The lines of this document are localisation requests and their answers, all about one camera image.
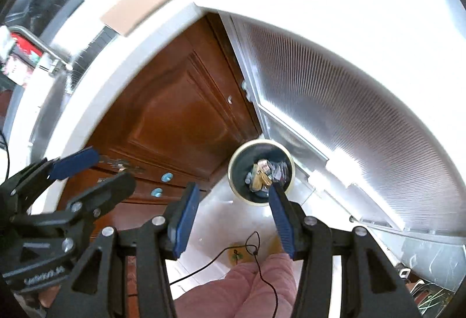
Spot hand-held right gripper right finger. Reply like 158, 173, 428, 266
269, 184, 423, 318

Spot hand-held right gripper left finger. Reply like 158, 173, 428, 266
47, 183, 200, 318

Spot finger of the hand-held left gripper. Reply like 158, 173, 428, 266
0, 146, 100, 212
66, 170, 137, 233

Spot yellow carton box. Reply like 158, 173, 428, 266
253, 165, 272, 192

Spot cream round waste bin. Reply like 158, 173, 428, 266
228, 139, 296, 207

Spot yellow slipper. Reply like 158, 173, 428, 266
224, 245, 256, 266
267, 234, 284, 254

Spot stainless steel sink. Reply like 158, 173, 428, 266
29, 25, 122, 158

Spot person's pink trouser leg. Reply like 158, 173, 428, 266
175, 252, 298, 318

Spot wooden base cabinet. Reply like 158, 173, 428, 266
57, 12, 263, 233

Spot red and white pouch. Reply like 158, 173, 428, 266
2, 49, 38, 86

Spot steel kitchen faucet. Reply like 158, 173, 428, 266
7, 25, 74, 77

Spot metal cabinet with ribbed door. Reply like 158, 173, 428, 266
218, 12, 466, 236

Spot white hanging towel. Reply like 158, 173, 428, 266
0, 27, 17, 61

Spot brown cardboard sheet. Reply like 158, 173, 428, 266
100, 0, 193, 38

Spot thin black cable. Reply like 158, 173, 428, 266
169, 231, 282, 318

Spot wire dish rack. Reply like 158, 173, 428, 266
67, 27, 118, 90

